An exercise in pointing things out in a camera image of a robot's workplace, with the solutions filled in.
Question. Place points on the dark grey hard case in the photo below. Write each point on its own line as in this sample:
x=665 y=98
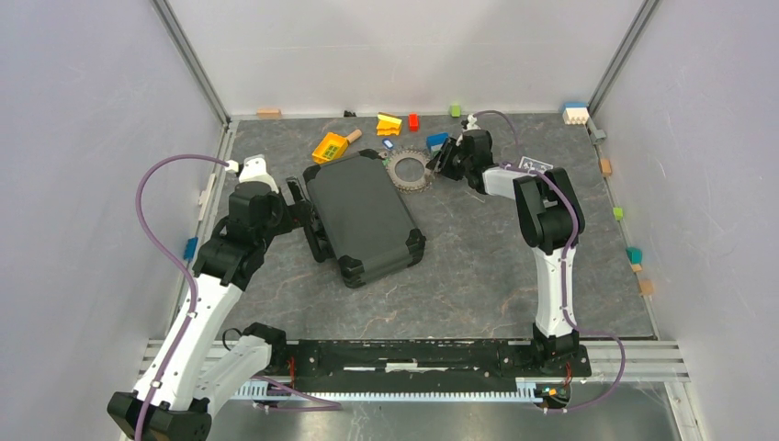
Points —
x=369 y=230

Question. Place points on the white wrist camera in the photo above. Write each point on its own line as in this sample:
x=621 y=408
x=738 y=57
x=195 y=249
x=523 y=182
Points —
x=470 y=123
x=252 y=169

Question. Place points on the blue playing card box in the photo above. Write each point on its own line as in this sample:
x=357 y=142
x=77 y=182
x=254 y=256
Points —
x=531 y=164

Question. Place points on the tan block at right wall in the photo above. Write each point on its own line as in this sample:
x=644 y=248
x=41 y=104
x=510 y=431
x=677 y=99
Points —
x=645 y=287

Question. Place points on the white cable duct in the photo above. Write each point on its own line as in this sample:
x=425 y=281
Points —
x=258 y=390

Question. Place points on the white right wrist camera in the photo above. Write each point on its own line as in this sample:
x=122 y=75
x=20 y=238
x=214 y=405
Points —
x=470 y=123

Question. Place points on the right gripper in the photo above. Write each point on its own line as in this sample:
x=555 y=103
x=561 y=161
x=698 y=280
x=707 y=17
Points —
x=441 y=162

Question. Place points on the teal block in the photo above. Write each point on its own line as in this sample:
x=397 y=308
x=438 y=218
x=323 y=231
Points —
x=634 y=255

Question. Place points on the metal disc keyring with rings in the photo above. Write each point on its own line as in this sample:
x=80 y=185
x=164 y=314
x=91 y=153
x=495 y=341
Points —
x=407 y=169

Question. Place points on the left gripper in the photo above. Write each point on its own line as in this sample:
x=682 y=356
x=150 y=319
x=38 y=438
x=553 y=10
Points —
x=298 y=214

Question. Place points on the blue green stacked bricks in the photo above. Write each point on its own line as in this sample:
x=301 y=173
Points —
x=434 y=143

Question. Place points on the orange wooden block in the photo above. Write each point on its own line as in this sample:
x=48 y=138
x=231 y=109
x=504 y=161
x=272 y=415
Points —
x=606 y=167

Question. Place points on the tan wooden block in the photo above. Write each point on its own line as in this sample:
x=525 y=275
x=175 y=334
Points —
x=268 y=113

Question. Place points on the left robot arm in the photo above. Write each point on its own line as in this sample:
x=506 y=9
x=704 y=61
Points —
x=177 y=398

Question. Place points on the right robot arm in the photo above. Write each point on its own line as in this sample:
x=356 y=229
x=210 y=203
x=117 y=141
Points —
x=550 y=221

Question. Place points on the wooden peg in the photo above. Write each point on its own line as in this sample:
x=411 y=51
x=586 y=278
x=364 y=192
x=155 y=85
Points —
x=353 y=136

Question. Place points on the blue block at left wall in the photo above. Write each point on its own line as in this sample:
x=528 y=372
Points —
x=190 y=249

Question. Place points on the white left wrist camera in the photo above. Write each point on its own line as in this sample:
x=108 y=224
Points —
x=252 y=169

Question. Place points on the white blue brick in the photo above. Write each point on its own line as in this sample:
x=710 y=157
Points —
x=575 y=113

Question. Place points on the yellow orange wedge blocks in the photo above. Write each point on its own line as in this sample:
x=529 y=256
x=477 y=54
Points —
x=388 y=125

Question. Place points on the grey brick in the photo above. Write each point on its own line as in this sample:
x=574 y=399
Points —
x=596 y=136

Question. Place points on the red small block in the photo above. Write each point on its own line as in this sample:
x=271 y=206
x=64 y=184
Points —
x=413 y=122

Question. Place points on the yellow toy window block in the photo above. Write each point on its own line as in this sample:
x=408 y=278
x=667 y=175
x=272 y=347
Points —
x=331 y=147

